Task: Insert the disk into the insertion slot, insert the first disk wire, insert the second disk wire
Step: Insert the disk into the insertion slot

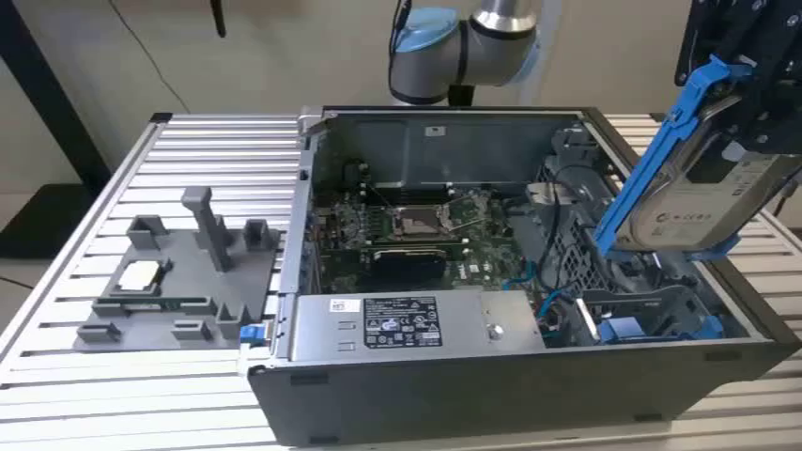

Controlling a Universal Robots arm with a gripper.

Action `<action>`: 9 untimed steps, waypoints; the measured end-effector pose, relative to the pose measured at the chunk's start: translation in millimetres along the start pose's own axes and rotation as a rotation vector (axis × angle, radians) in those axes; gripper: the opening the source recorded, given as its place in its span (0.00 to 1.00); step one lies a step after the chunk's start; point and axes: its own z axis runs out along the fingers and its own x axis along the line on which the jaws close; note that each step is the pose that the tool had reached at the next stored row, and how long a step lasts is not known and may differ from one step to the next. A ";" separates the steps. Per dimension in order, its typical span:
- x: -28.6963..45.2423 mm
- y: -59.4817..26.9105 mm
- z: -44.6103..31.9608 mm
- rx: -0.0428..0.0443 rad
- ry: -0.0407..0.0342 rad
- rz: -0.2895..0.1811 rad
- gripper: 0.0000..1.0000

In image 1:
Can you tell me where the hard disk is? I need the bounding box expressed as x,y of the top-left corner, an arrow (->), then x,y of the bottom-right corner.
592,54 -> 802,264
598,317 -> 726,347

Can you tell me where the grey metal disk bay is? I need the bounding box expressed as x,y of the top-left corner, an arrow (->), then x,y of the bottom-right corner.
519,154 -> 753,349

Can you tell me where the black RAM slot bank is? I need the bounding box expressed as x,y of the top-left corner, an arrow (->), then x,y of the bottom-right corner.
361,184 -> 470,202

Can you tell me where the metal socket cover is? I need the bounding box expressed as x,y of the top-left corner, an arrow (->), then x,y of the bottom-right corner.
442,194 -> 494,226

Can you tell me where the green motherboard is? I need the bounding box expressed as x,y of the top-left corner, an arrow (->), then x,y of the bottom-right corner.
313,185 -> 534,295

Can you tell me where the CPU socket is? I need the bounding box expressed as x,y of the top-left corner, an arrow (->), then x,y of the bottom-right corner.
389,205 -> 447,236

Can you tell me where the thin metal locking lever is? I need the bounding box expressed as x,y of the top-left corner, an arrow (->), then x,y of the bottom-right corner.
367,183 -> 398,209

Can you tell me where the black graphics card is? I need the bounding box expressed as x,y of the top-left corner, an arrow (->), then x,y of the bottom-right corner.
369,246 -> 450,290

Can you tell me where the silver power supply unit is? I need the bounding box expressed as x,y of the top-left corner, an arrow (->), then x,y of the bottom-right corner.
289,289 -> 545,363

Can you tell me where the black antenna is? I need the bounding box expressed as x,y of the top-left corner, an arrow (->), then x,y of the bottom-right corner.
209,0 -> 229,39

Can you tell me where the black open PC case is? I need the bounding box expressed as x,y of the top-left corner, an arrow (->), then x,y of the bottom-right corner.
237,103 -> 802,447

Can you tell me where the grey parts rack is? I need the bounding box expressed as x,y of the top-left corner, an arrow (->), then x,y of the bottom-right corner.
72,186 -> 289,352

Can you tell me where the silver CPU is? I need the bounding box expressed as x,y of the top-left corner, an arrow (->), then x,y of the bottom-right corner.
118,260 -> 168,290

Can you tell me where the green RAM stick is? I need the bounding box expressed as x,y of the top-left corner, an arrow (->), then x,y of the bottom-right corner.
115,300 -> 190,313

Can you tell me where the black stand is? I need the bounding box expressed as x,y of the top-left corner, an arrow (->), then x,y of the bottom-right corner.
0,0 -> 112,260

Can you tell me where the long black wire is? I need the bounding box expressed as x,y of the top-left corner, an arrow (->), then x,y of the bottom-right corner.
538,163 -> 621,288

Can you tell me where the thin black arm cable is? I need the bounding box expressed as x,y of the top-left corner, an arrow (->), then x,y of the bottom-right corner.
391,0 -> 419,53

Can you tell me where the blue wire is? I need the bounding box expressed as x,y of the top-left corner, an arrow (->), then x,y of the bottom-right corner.
505,275 -> 566,325

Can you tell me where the thin black wall cable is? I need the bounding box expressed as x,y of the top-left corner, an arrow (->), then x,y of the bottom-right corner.
108,0 -> 194,115

